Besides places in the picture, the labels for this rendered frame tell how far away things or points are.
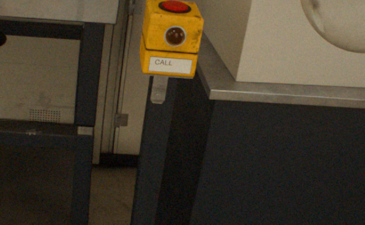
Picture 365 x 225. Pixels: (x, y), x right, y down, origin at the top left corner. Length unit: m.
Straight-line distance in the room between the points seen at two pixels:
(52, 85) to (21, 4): 0.85
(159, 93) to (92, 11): 0.24
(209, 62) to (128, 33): 0.75
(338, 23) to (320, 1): 0.02
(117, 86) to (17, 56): 0.34
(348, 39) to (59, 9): 0.72
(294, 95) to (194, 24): 0.27
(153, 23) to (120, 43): 1.01
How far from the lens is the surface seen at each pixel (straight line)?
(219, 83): 1.02
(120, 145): 2.01
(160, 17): 0.85
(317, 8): 0.45
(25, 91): 1.93
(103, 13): 1.09
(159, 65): 0.88
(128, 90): 1.90
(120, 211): 1.88
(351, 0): 0.44
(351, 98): 1.10
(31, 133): 1.23
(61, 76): 1.90
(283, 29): 1.02
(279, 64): 1.05
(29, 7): 1.09
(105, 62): 1.88
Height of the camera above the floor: 1.18
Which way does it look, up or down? 28 degrees down
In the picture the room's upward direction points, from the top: 10 degrees clockwise
